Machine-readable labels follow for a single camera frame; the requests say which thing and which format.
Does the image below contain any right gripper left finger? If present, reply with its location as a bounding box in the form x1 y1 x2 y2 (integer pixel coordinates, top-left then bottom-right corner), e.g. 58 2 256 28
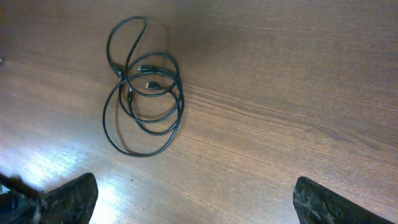
1 172 98 224

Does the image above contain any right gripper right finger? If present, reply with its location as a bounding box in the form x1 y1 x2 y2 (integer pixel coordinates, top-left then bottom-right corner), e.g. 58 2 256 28
293 177 393 224

